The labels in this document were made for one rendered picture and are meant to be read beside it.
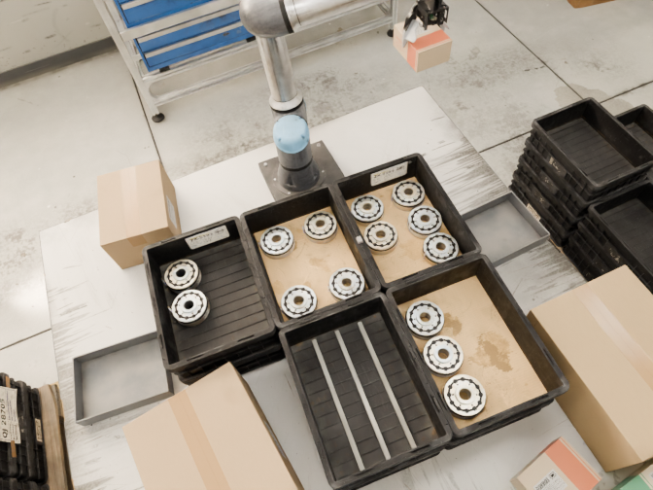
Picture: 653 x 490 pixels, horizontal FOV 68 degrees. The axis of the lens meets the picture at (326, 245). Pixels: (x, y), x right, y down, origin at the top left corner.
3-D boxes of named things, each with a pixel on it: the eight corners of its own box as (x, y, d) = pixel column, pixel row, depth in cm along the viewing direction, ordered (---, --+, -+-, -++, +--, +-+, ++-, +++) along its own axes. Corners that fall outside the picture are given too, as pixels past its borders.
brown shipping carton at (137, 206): (185, 252, 168) (167, 226, 155) (121, 269, 167) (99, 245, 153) (174, 187, 184) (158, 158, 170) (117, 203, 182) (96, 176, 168)
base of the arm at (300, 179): (272, 170, 178) (267, 150, 170) (309, 156, 181) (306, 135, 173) (288, 197, 170) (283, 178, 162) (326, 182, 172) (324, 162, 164)
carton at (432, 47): (393, 45, 163) (394, 24, 156) (424, 33, 165) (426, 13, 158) (416, 73, 155) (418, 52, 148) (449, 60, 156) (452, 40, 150)
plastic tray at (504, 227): (507, 198, 168) (511, 190, 164) (546, 242, 158) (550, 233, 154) (441, 230, 164) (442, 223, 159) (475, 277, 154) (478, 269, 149)
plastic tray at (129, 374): (165, 334, 153) (159, 329, 148) (174, 396, 142) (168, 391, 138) (80, 363, 150) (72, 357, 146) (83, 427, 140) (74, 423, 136)
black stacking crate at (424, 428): (285, 346, 136) (278, 331, 126) (382, 308, 139) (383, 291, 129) (335, 494, 115) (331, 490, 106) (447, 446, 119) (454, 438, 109)
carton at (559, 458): (546, 524, 118) (556, 523, 112) (509, 480, 124) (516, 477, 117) (591, 481, 122) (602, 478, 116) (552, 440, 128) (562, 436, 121)
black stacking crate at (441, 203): (334, 204, 160) (331, 183, 150) (416, 175, 163) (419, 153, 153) (383, 307, 139) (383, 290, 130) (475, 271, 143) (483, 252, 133)
